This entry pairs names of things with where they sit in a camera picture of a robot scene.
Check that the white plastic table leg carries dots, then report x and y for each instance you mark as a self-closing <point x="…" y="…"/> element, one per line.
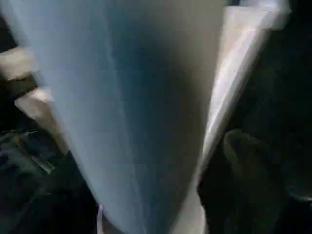
<point x="122" y="97"/>

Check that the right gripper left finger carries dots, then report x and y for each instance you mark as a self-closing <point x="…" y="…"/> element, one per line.
<point x="68" y="200"/>

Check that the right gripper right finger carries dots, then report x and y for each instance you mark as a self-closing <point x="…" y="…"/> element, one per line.
<point x="243" y="182"/>

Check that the white plastic table top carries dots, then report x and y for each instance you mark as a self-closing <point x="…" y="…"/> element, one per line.
<point x="234" y="61"/>

